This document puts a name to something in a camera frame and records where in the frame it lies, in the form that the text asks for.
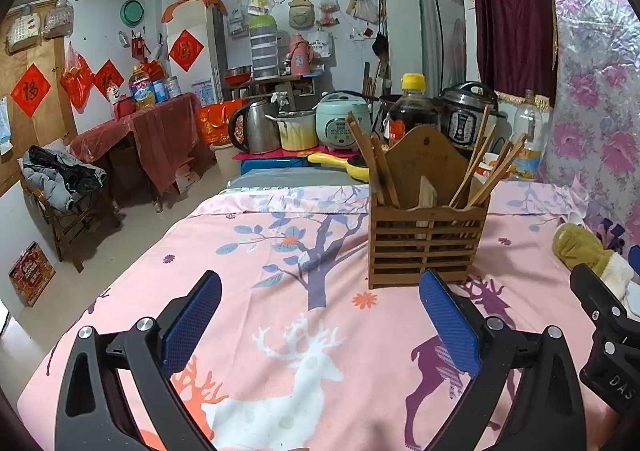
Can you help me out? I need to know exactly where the pile of dark clothes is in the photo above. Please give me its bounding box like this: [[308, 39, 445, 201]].
[[20, 146, 107, 212]]

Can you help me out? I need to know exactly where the grey sheer curtain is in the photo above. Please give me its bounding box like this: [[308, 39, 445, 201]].
[[412, 0, 476, 98]]

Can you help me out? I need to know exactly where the woven handbag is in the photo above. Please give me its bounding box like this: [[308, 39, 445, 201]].
[[5, 5, 44, 54]]

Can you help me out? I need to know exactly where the white hanging plastic bag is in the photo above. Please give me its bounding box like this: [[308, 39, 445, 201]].
[[347, 0, 379, 24]]

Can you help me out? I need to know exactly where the cardboard box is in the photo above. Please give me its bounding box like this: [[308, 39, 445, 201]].
[[172, 161, 201, 194]]

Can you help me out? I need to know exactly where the yellow pan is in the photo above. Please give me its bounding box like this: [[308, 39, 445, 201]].
[[307, 153, 371, 182]]

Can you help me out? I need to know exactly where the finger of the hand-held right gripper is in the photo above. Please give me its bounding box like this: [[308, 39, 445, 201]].
[[570, 263, 640, 357]]

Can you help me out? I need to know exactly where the wooden chair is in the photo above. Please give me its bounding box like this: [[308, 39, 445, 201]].
[[20, 181, 122, 275]]

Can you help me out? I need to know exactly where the wooden door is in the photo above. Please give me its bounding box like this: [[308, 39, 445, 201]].
[[0, 6, 77, 196]]

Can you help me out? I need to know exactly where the stacked food container green lid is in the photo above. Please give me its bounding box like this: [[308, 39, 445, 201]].
[[249, 15, 280, 80]]

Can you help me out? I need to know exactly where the dark red curtain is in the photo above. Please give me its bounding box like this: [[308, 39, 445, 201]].
[[464, 0, 557, 106]]

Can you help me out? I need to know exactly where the steel cooking pot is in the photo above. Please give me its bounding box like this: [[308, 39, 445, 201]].
[[265, 110, 319, 152]]

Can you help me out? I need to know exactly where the soy sauce bottle yellow cap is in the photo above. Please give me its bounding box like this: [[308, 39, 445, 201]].
[[385, 73, 453, 152]]

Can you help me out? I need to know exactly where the red gift box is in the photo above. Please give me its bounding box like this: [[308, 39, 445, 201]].
[[197, 101, 251, 144]]

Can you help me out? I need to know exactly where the red metal basin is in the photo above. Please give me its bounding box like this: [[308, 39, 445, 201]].
[[223, 66, 254, 86]]

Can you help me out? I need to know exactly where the olive plush slipper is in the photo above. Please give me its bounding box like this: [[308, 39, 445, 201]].
[[552, 222, 636, 313]]

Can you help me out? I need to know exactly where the bunch of wooden chopsticks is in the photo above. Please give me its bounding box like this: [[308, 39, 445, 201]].
[[346, 105, 528, 210]]

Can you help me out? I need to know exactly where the red diamond paper decoration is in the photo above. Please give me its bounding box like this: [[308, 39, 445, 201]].
[[94, 60, 125, 102], [10, 63, 52, 118], [168, 29, 205, 72]]

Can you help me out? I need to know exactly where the floral plastic sheet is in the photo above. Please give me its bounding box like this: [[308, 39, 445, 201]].
[[537, 0, 640, 252]]

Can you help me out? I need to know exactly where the pink thermos jug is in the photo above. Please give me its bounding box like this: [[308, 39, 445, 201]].
[[287, 33, 315, 77]]

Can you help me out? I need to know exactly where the plastic bag with red contents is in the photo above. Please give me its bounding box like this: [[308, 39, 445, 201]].
[[317, 0, 341, 27]]

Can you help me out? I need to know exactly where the blue board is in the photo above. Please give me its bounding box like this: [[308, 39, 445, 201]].
[[232, 151, 321, 176]]

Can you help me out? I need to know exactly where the black electric pressure cooker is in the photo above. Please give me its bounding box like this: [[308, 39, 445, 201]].
[[439, 81, 507, 162]]

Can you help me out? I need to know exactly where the mint green rice cooker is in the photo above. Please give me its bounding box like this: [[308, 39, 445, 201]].
[[316, 91, 373, 152]]

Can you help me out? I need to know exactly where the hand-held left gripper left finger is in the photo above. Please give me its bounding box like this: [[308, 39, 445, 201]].
[[54, 270, 223, 451]]

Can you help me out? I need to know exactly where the green round basin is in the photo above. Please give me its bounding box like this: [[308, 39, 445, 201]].
[[120, 0, 146, 26]]

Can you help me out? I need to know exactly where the dark frying pan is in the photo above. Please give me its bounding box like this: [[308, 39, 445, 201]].
[[370, 93, 403, 139]]

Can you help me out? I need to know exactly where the orange cloth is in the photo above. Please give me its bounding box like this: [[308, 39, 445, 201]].
[[161, 0, 227, 23]]

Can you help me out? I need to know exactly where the white plastic bin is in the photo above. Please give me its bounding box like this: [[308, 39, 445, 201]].
[[210, 141, 241, 177]]

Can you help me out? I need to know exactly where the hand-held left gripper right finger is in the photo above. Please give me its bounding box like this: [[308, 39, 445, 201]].
[[419, 269, 589, 451]]

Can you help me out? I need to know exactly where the wooden slatted chopstick holder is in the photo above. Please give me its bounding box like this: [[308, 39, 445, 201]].
[[367, 126, 490, 291]]

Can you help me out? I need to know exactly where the clear handbag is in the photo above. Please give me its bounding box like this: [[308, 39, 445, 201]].
[[42, 0, 75, 40]]

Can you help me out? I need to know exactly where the red printed box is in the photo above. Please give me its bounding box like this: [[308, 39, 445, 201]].
[[7, 242, 56, 308]]

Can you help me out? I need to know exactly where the table with red cloth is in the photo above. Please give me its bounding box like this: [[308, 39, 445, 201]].
[[70, 93, 204, 212]]

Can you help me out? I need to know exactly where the wooden shelf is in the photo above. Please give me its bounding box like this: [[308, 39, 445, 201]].
[[222, 73, 321, 114]]

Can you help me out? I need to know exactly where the dark purple cloth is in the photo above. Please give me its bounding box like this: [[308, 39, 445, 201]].
[[595, 223, 626, 252]]

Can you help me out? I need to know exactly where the clear cooking oil bottle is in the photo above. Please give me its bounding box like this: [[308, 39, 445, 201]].
[[509, 90, 547, 182]]

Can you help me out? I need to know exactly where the pale blue hanging paper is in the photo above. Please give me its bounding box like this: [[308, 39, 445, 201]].
[[0, 98, 14, 154]]

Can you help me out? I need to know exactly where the white refrigerator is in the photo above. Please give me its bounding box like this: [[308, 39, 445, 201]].
[[167, 6, 229, 108]]

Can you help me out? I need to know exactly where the white printed hanging bag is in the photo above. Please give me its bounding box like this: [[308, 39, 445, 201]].
[[307, 28, 334, 60]]

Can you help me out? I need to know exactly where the beige hanging pouch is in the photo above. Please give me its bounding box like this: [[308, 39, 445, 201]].
[[287, 0, 316, 30]]

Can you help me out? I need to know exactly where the large yellow oil jug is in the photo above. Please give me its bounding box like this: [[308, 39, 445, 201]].
[[129, 65, 156, 110]]

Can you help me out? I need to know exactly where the pink deer printed blanket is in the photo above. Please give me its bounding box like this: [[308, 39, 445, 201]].
[[17, 183, 640, 451]]

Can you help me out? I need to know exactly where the steel electric kettle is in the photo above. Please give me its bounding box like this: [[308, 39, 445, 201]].
[[229, 100, 281, 154]]

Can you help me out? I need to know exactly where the white hanging organizer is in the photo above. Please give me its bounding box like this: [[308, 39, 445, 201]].
[[228, 6, 251, 40]]

